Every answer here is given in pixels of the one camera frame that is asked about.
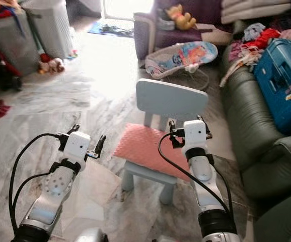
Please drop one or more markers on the light blue child chair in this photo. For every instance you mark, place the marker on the light blue child chair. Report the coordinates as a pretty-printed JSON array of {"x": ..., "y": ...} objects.
[{"x": 170, "y": 98}]

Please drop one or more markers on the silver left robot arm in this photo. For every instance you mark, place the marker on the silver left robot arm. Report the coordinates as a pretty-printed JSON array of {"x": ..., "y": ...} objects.
[{"x": 57, "y": 189}]

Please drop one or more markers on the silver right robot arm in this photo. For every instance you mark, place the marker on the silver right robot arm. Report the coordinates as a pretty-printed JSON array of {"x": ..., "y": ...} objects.
[{"x": 203, "y": 174}]

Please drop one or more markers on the printed baby bouncer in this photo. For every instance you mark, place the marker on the printed baby bouncer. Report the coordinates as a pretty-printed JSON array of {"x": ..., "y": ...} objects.
[{"x": 191, "y": 54}]

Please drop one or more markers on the small colourful toy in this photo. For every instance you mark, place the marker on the small colourful toy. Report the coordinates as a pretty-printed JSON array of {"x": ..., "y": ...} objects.
[{"x": 70, "y": 54}]

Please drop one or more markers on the grey robot leg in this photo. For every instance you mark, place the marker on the grey robot leg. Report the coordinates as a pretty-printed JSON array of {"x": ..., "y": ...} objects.
[{"x": 91, "y": 236}]

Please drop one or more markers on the black and red stroller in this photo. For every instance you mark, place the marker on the black and red stroller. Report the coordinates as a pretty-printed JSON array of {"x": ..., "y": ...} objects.
[{"x": 4, "y": 75}]

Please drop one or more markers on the dark crumpled clothes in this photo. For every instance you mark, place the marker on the dark crumpled clothes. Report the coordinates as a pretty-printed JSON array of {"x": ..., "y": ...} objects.
[{"x": 117, "y": 30}]

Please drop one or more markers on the grey mesh laundry basket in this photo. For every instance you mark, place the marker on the grey mesh laundry basket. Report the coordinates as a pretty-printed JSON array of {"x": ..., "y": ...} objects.
[{"x": 14, "y": 48}]

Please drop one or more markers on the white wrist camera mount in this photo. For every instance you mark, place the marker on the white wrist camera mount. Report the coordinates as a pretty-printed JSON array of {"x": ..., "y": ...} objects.
[
  {"x": 77, "y": 146},
  {"x": 195, "y": 134}
]

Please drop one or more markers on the yellow bear plush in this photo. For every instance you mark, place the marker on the yellow bear plush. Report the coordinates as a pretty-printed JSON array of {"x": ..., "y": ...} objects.
[{"x": 182, "y": 19}]

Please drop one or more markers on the white cushion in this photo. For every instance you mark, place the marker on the white cushion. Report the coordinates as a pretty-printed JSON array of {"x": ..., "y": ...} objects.
[{"x": 256, "y": 10}]

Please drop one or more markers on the purple armchair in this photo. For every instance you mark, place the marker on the purple armchair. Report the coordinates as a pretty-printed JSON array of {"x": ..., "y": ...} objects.
[{"x": 165, "y": 39}]

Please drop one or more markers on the grey blue garment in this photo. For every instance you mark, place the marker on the grey blue garment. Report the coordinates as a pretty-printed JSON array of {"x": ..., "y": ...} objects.
[{"x": 253, "y": 31}]

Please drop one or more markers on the blue floor mat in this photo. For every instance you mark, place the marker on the blue floor mat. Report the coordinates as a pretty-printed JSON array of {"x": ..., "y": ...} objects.
[{"x": 92, "y": 28}]

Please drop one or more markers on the magenta garment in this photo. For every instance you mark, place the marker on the magenta garment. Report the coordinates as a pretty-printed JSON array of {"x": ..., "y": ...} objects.
[{"x": 237, "y": 50}]

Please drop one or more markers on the bright red garment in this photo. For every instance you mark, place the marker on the bright red garment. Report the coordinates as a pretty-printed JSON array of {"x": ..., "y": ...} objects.
[{"x": 264, "y": 38}]

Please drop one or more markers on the dark green leather sofa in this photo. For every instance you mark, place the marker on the dark green leather sofa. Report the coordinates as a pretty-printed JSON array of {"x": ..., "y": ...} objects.
[{"x": 246, "y": 116}]

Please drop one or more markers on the brown and red plush toy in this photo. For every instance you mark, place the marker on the brown and red plush toy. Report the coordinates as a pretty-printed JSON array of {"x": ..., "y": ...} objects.
[{"x": 54, "y": 65}]

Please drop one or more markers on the grey cloth bag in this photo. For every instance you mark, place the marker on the grey cloth bag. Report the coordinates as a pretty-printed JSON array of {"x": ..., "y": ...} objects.
[{"x": 163, "y": 22}]

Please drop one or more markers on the white air purifier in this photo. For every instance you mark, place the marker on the white air purifier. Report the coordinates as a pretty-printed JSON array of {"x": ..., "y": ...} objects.
[{"x": 52, "y": 30}]

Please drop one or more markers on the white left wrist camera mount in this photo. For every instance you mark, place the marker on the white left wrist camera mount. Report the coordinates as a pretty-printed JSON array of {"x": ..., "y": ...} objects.
[{"x": 77, "y": 146}]

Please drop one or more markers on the pile of mixed clothes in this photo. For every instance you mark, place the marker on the pile of mixed clothes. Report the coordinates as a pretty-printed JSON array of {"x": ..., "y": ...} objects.
[{"x": 2, "y": 9}]

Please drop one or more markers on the blue hard suitcase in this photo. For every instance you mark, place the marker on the blue hard suitcase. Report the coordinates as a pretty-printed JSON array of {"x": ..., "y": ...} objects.
[{"x": 281, "y": 80}]

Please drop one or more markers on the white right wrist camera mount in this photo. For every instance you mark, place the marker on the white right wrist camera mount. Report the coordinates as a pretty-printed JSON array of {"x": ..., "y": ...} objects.
[{"x": 195, "y": 134}]

